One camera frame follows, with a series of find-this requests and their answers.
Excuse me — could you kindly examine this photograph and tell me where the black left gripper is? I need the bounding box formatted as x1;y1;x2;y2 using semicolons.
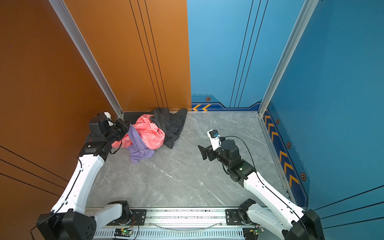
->
105;119;130;146

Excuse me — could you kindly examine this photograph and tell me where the purple cloth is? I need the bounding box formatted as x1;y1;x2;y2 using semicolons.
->
127;125;155;164

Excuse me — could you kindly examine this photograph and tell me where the pink printed cloth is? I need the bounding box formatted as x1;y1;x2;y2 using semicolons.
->
112;114;166;150

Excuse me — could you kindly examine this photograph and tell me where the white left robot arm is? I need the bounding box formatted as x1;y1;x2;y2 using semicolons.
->
36;112;132;240

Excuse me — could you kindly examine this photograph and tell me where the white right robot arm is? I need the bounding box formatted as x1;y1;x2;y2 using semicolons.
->
199;137;325;240

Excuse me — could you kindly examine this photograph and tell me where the dark grey jacket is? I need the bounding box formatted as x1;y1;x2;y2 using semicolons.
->
123;108;188;149

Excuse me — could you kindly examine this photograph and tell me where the green circuit board right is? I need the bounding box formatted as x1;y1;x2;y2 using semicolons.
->
250;226;265;235

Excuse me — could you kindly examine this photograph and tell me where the green circuit board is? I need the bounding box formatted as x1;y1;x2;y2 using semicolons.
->
250;226;265;235
114;228;134;239

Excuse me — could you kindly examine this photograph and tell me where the green circuit board left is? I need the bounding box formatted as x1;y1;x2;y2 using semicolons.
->
114;228;134;239

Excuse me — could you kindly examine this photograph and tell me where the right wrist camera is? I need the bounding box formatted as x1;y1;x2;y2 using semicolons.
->
207;130;221;151

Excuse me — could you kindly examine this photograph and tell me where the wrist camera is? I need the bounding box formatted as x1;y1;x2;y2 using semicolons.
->
207;130;221;151
104;112;112;119

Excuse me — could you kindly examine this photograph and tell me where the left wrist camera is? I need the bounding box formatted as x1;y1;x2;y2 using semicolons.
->
104;112;112;119

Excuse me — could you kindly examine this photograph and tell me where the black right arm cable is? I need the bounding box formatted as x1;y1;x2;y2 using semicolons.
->
218;135;310;238

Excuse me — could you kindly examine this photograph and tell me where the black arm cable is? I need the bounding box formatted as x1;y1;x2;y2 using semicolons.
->
29;140;124;240
218;135;310;238

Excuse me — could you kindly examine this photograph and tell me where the aluminium corner post left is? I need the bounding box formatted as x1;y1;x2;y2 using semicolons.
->
49;0;124;117

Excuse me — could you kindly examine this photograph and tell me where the aluminium corner post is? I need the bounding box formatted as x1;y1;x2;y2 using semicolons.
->
49;0;124;117
258;0;319;117

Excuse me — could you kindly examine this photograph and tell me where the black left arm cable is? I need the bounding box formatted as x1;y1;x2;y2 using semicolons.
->
29;140;124;240

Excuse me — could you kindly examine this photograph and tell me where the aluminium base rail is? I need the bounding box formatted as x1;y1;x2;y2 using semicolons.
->
94;207;274;240

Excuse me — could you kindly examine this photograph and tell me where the aluminium corner post right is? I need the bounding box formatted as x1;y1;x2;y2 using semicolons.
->
258;0;319;117

